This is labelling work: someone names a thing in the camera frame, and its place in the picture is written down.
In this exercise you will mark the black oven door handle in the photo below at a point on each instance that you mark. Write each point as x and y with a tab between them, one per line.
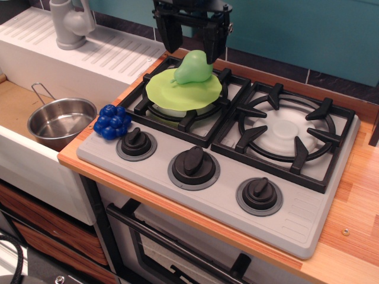
140	228

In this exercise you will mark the white toy sink unit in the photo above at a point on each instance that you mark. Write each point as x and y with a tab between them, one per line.
31	65

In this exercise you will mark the grey toy faucet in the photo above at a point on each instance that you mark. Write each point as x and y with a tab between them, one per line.
71	26

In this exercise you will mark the light green plate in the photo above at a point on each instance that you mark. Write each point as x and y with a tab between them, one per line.
182	97

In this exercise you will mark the green toy pear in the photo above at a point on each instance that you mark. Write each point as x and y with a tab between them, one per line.
194	68

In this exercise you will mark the grey toy stove top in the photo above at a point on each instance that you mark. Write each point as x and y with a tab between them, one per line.
295	228

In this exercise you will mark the black right stove knob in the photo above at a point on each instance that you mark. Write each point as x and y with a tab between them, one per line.
259	197

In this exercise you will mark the black burner grate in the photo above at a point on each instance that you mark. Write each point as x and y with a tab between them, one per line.
196	126
285	134

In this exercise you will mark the blue toy blueberry cluster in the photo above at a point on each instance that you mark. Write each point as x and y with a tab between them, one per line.
112	123

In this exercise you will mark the wooden drawer front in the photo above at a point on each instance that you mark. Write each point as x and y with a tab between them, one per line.
55	234

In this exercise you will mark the black left stove knob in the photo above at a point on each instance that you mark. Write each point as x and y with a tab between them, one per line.
136	146

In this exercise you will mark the toy oven door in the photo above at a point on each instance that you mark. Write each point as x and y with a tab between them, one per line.
164	250

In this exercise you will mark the black middle stove knob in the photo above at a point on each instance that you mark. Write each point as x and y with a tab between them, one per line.
194	169

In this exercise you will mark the stainless steel pot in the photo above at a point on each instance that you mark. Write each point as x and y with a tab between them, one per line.
57	123

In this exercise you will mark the black stove knob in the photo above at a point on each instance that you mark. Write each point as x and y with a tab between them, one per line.
259	197
136	146
194	169

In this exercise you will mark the black right burner grate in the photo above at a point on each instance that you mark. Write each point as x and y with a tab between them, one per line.
285	134

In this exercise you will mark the black left burner grate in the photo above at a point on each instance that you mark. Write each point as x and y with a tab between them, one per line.
196	126

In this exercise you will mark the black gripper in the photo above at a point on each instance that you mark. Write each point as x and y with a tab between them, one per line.
212	16

